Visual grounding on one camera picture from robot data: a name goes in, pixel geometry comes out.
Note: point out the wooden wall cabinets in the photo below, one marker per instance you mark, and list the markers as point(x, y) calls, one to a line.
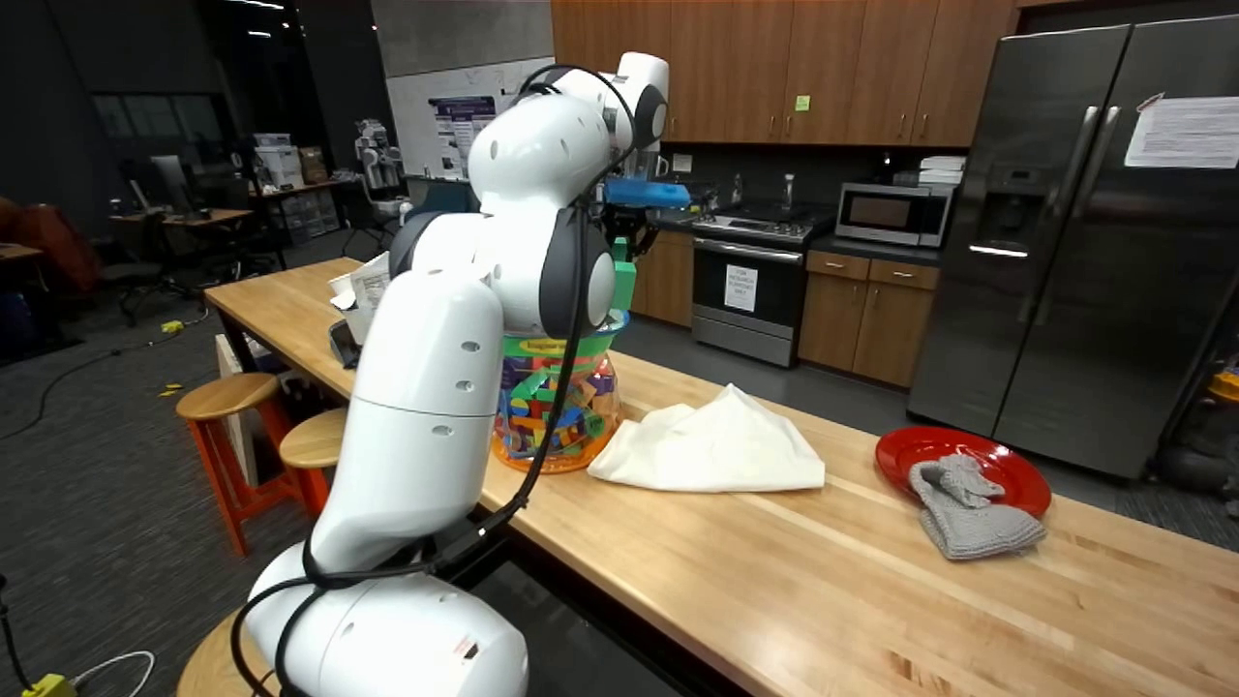
point(799, 63)

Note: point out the yellow plug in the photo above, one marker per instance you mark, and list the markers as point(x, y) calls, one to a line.
point(49, 686)

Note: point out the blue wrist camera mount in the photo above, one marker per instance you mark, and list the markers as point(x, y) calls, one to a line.
point(647, 196)

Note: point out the black handheld device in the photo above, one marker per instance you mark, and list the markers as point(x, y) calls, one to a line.
point(347, 341)

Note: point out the orange brown chair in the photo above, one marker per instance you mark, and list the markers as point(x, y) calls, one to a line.
point(52, 252)

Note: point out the green cabinet sticker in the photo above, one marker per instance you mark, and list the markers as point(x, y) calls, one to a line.
point(803, 103)

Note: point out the orange leg wooden stool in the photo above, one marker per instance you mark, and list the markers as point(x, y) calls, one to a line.
point(316, 438)
point(225, 393)

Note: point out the red plate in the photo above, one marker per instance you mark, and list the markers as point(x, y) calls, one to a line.
point(919, 447)

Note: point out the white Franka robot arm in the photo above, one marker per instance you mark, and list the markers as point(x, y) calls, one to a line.
point(411, 428)

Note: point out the narrow wooden base cabinet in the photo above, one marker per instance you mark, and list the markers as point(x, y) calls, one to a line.
point(662, 276)

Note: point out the large white paper sheet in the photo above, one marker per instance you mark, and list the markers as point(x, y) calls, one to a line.
point(1182, 135)

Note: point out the grey cloth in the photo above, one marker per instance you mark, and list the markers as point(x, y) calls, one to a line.
point(972, 523)

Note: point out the small white paper sheet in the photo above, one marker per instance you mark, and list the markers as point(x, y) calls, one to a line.
point(740, 287)

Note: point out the yellow floor machine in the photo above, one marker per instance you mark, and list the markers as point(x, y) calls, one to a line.
point(1226, 385)

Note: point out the white folded cloth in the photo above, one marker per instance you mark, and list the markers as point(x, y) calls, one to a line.
point(709, 447)

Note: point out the wide wooden base cabinet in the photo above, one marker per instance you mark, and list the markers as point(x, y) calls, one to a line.
point(865, 317)

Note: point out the stainless steel refrigerator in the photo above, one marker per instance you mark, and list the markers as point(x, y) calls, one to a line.
point(1087, 323)

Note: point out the colourful plastic toy jar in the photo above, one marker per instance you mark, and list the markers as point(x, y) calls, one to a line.
point(568, 411)

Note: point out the white stacked containers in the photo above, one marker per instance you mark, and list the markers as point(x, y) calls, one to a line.
point(941, 169)

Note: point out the wooden stool by robot base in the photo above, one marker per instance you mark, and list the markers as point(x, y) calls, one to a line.
point(205, 673)

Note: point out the wall poster board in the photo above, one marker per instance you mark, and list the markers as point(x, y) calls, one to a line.
point(445, 122)

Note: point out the cluttered wooden desk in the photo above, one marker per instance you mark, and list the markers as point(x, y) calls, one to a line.
point(220, 216)

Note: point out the kitchen faucet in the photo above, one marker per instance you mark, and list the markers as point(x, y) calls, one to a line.
point(787, 196)

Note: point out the stainless steel oven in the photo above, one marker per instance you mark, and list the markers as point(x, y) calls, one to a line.
point(760, 294)

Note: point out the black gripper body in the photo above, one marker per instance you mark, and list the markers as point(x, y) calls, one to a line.
point(625, 227)

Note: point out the silver microwave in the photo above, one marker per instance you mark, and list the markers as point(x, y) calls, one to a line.
point(891, 216)

